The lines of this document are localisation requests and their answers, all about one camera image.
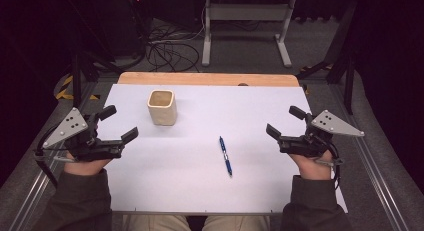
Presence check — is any hand-held gripper cable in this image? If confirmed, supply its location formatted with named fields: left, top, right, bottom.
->
left=328, top=142, right=343, bottom=191
left=33, top=124, right=73, bottom=189

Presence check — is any person's leg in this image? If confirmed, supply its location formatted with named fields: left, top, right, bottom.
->
left=201, top=214, right=271, bottom=231
left=122, top=214, right=192, bottom=231

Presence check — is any tangle of black cables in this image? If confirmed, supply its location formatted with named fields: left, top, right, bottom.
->
left=144, top=24, right=202, bottom=74

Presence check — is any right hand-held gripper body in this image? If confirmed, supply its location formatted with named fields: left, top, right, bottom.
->
left=277, top=109, right=365, bottom=158

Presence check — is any left hand-held gripper cable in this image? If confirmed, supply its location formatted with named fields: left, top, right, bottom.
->
left=33, top=124, right=73, bottom=189

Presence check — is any wooden table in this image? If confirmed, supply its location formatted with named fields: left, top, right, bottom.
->
left=117, top=71, right=300, bottom=88

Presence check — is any beige square cup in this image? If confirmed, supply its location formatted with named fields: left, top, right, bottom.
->
left=146, top=89, right=178, bottom=127

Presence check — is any blue pen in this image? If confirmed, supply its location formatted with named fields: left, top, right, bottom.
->
left=218, top=135, right=233, bottom=178

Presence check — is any person's right hand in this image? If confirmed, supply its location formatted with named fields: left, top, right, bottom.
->
left=288, top=150, right=334, bottom=181

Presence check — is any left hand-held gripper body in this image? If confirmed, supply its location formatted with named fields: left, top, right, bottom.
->
left=42, top=106, right=125, bottom=163

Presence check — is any yellow and black tape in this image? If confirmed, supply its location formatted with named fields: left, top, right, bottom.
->
left=54, top=74, right=101, bottom=101

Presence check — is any white metal stand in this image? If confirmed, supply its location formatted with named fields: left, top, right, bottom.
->
left=201, top=0, right=297, bottom=68

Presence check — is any black metal stand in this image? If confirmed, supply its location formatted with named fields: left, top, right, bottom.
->
left=68, top=50, right=126, bottom=109
left=296, top=0, right=358, bottom=116

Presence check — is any person's right leg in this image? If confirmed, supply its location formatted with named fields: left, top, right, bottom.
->
left=201, top=214, right=271, bottom=231

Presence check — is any white table mat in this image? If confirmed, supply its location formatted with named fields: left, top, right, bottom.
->
left=97, top=83, right=349, bottom=215

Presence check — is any metal floor rail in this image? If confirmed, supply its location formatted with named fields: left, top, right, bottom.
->
left=332, top=84, right=403, bottom=231
left=8, top=82, right=98, bottom=231

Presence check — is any person's left leg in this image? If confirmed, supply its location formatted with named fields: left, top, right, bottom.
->
left=122, top=214, right=192, bottom=231

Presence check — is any right hand-held gripper cable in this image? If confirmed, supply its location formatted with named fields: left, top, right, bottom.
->
left=328, top=142, right=343, bottom=191

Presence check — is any person's left hand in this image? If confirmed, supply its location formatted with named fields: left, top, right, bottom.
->
left=63, top=151, right=113, bottom=177

